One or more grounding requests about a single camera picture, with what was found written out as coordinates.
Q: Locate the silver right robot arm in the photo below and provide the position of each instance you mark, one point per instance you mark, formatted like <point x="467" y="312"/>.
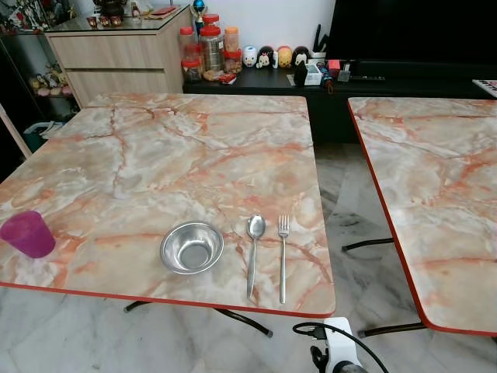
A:
<point x="347" y="367"/>

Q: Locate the black metal table leg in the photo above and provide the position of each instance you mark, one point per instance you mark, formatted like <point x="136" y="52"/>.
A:
<point x="392" y="329"/>
<point x="369" y="244"/>

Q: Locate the steel fork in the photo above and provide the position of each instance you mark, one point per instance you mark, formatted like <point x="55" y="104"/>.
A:
<point x="283" y="264"/>

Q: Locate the steel spoon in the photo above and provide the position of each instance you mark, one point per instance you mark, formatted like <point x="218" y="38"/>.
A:
<point x="255" y="227"/>

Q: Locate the round steel bowl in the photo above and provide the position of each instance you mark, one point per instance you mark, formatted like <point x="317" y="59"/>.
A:
<point x="192" y="247"/>

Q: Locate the black and white desk organiser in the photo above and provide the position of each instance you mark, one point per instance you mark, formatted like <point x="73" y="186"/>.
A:
<point x="307" y="75"/>

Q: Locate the small red box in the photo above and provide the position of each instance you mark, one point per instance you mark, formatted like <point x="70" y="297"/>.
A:
<point x="334" y="66"/>

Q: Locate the Mickey Mouse plush toy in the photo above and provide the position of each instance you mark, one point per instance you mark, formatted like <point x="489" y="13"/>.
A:
<point x="300" y="57"/>

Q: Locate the yellow bear plush toy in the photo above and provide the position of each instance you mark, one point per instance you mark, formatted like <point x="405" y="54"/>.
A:
<point x="284" y="56"/>

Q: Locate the Minnie Mouse plush toy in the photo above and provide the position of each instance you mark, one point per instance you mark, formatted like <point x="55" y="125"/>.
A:
<point x="265" y="57"/>

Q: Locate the white plush toy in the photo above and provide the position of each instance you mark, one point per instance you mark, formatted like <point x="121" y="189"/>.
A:
<point x="250" y="56"/>

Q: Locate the purple plastic cup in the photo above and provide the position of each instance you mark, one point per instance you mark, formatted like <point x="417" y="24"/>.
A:
<point x="27" y="235"/>

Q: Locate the small red-lid jar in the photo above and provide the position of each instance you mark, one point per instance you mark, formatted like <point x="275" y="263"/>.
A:
<point x="191" y="70"/>

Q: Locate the white keyboard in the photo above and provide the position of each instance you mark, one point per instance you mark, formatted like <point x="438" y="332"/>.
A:
<point x="486" y="86"/>

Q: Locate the large red-lid snack jar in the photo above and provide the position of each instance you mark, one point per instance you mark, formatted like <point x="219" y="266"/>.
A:
<point x="211" y="48"/>

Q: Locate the black flat television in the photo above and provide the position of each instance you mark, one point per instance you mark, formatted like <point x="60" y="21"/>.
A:
<point x="411" y="31"/>

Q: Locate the light wooden drawer cabinet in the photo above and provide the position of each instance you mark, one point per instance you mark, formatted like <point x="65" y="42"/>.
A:
<point x="116" y="54"/>

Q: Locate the blue and gold trophy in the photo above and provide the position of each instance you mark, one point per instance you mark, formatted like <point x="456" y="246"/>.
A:
<point x="199" y="9"/>

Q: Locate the red packet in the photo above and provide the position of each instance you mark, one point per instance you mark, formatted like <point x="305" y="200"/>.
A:
<point x="163" y="11"/>

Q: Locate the dark shelf with figurines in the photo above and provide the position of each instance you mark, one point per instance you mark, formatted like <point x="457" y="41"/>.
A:
<point x="31" y="70"/>

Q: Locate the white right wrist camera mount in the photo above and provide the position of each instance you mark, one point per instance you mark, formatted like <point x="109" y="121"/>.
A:
<point x="340" y="336"/>

